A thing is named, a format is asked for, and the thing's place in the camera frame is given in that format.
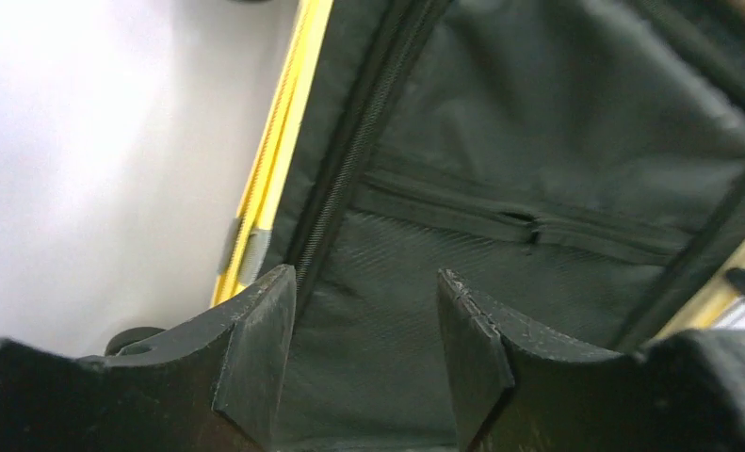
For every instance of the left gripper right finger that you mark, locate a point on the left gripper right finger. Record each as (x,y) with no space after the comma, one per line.
(518,385)

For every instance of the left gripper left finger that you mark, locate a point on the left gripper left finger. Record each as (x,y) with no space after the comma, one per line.
(212,383)

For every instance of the yellow hard-shell suitcase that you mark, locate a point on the yellow hard-shell suitcase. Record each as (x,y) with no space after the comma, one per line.
(581,162)

